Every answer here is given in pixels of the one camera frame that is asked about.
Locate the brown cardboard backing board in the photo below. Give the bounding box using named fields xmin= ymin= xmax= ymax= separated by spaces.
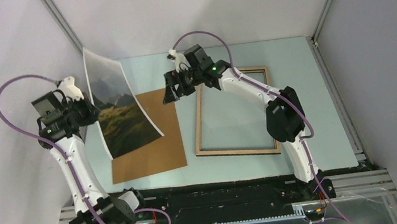
xmin=111 ymin=89 xmax=187 ymax=184

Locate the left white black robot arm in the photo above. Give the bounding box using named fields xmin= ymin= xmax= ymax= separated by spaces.
xmin=32 ymin=89 xmax=149 ymax=224

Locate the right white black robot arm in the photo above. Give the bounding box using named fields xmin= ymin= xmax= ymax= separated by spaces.
xmin=162 ymin=45 xmax=321 ymax=200

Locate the landscape photo print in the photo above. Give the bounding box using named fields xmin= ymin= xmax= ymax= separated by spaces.
xmin=82 ymin=48 xmax=164 ymax=159

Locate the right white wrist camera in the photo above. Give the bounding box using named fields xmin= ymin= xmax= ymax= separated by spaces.
xmin=167 ymin=49 xmax=189 ymax=72

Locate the aluminium front rail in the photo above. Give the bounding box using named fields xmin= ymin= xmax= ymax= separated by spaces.
xmin=55 ymin=166 xmax=397 ymax=224

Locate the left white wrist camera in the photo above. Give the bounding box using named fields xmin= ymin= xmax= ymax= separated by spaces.
xmin=57 ymin=76 xmax=85 ymax=102

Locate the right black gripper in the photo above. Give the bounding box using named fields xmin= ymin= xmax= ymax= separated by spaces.
xmin=159 ymin=65 xmax=205 ymax=105

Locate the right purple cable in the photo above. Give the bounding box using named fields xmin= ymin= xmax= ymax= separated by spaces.
xmin=170 ymin=15 xmax=353 ymax=224

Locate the wooden picture frame with glass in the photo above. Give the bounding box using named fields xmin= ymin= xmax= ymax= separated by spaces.
xmin=195 ymin=84 xmax=281 ymax=157

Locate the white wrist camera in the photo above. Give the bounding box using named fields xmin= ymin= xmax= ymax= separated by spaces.
xmin=167 ymin=49 xmax=189 ymax=72
xmin=57 ymin=76 xmax=85 ymax=102

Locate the left aluminium corner post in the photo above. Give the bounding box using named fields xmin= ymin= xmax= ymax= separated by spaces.
xmin=37 ymin=0 xmax=99 ymax=79

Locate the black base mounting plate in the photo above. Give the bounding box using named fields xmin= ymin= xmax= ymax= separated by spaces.
xmin=146 ymin=182 xmax=322 ymax=224

